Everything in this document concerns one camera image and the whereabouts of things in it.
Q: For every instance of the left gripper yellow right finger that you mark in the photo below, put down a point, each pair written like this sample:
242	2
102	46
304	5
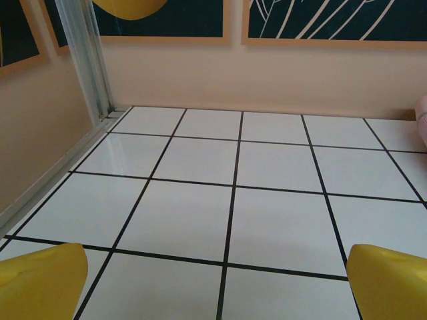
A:
390	286

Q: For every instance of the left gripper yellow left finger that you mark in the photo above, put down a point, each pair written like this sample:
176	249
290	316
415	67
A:
40	283

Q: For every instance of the pink student backpack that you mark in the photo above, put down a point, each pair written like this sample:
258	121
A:
422	120

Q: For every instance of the aluminium side rail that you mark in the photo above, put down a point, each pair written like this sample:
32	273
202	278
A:
50	180

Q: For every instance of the aluminium corner post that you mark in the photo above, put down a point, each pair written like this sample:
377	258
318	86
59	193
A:
88	60

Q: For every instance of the wall panel with yellow oval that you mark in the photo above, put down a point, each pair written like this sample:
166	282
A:
160	20

